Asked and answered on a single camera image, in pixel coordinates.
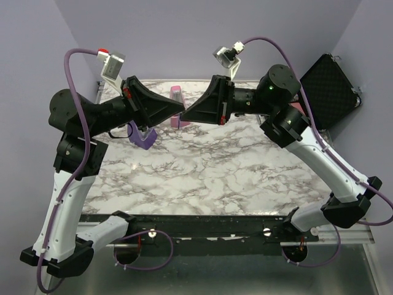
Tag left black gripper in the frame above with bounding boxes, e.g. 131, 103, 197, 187
87, 75, 186, 138

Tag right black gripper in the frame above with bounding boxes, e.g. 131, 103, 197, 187
179, 76, 274, 126

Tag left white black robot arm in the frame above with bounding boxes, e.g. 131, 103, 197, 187
20, 76, 184, 278

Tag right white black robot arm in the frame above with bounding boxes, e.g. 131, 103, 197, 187
181, 65, 382, 241

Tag pink metronome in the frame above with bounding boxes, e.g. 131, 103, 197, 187
169, 85, 190, 128

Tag purple metronome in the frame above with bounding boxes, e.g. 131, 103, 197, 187
127, 121, 158, 150

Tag red playing card deck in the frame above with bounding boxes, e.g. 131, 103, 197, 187
291, 102, 304, 113

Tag black poker chip case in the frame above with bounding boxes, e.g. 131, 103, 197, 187
300, 53, 362, 132

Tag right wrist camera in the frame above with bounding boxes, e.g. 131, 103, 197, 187
213, 41, 245, 80

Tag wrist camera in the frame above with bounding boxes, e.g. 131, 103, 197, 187
213, 41, 245, 80
97, 48, 125, 95

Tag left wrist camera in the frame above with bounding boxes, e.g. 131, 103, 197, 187
97, 48, 125, 95

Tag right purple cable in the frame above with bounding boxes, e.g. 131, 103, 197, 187
242, 36, 393, 267

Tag purple cable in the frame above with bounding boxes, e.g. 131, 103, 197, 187
36, 48, 174, 293
242, 36, 393, 267

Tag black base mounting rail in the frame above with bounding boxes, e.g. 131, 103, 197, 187
112, 214, 319, 257

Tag aluminium frame extrusion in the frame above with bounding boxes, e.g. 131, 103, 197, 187
317, 224, 375, 245

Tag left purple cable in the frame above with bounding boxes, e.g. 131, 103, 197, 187
36, 48, 174, 293

